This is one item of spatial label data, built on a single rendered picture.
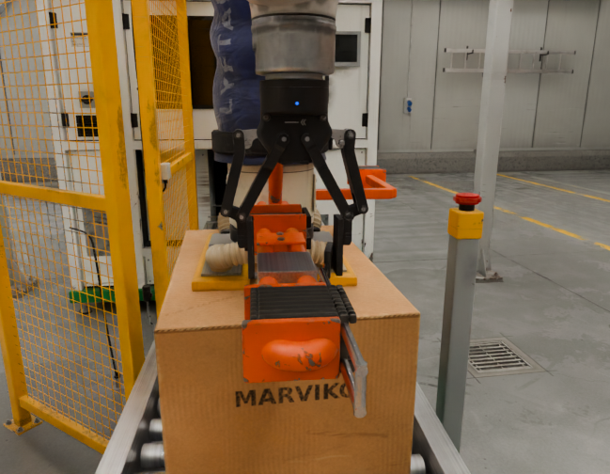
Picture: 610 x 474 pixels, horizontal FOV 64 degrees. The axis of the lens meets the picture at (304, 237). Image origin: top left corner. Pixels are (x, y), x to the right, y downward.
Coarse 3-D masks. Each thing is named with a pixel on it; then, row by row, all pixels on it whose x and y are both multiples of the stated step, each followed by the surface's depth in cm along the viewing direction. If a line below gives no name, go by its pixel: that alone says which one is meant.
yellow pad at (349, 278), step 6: (318, 228) 109; (348, 264) 93; (348, 270) 90; (318, 276) 86; (336, 276) 87; (342, 276) 87; (348, 276) 87; (354, 276) 87; (336, 282) 87; (342, 282) 87; (348, 282) 87; (354, 282) 87
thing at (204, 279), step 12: (204, 252) 101; (204, 264) 91; (204, 276) 86; (216, 276) 86; (228, 276) 86; (240, 276) 86; (192, 288) 84; (204, 288) 84; (216, 288) 85; (228, 288) 85; (240, 288) 85
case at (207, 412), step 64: (192, 256) 105; (192, 320) 73; (384, 320) 75; (192, 384) 73; (256, 384) 74; (320, 384) 76; (384, 384) 78; (192, 448) 76; (256, 448) 77; (320, 448) 79; (384, 448) 81
